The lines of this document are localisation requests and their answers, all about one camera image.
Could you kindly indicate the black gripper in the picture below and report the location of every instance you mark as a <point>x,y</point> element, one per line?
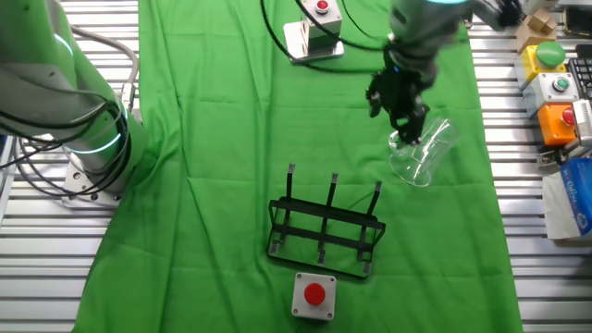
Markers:
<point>404,88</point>

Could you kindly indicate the blue tissue pack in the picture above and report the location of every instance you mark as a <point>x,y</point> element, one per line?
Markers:
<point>578,194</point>

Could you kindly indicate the green cloth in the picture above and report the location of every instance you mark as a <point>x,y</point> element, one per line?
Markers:
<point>208,139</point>

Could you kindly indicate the yellow box green mushroom button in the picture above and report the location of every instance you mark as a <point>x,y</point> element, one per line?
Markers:
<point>543,57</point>

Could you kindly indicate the red button box rear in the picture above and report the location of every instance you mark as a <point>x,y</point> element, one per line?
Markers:
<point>292,39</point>

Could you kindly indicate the orange box red button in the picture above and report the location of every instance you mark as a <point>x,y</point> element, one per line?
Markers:
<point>552,125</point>

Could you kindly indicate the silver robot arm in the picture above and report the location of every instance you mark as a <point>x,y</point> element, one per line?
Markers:
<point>28,69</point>

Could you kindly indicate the black keyboard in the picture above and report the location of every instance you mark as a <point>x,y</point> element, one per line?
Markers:
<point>582,76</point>

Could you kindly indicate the silver metal bracket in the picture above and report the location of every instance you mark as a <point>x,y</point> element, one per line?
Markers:
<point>552,155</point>

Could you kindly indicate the grey box large red button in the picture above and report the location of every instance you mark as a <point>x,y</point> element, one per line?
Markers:
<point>314,294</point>

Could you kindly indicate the wooden block puzzle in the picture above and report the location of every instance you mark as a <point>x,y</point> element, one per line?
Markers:
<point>536,28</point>

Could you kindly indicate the grey box green button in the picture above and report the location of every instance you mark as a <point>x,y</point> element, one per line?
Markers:
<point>552,90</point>

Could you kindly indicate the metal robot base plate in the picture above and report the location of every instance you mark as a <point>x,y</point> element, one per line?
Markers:
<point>76,182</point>

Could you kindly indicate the black flat device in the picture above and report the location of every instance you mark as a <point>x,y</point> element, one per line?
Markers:
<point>578,22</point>

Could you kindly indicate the white ribbed device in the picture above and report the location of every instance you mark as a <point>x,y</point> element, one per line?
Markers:
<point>583,122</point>

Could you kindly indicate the blue white packet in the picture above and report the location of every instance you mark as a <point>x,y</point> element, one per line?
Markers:
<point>552,208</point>

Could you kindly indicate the grey box small red button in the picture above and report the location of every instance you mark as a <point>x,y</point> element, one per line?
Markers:
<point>321,20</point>

